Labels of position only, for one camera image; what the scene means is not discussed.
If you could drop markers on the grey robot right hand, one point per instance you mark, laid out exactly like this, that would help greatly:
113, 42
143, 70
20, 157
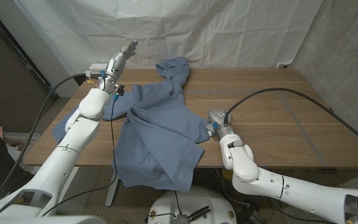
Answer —
219, 119

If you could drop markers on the black antenna pair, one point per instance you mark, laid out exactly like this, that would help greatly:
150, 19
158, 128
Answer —
199, 213

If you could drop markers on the white wall outlet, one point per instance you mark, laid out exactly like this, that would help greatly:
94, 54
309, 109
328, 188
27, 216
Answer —
282, 65

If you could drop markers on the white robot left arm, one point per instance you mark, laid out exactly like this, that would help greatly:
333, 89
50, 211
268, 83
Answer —
57, 168

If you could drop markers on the yellow object under table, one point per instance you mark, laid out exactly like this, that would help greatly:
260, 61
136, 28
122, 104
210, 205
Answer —
226, 175

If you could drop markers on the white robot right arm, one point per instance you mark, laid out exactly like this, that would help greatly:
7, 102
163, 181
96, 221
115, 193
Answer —
291, 189

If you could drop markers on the clear plastic storage bin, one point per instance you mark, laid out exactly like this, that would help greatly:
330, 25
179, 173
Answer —
17, 138

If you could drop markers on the blue hoodie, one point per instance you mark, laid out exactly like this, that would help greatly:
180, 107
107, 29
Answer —
160, 133

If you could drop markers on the grey table leg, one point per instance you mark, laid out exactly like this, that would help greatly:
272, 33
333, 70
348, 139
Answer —
110, 194

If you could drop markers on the white power strip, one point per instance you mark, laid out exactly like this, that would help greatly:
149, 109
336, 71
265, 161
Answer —
96, 67

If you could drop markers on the white creased backdrop sheet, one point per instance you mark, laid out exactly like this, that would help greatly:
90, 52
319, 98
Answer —
197, 31

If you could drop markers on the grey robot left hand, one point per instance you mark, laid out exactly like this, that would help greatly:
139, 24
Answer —
115, 68

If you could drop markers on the white robot torso base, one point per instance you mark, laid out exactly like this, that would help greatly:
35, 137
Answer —
194, 199

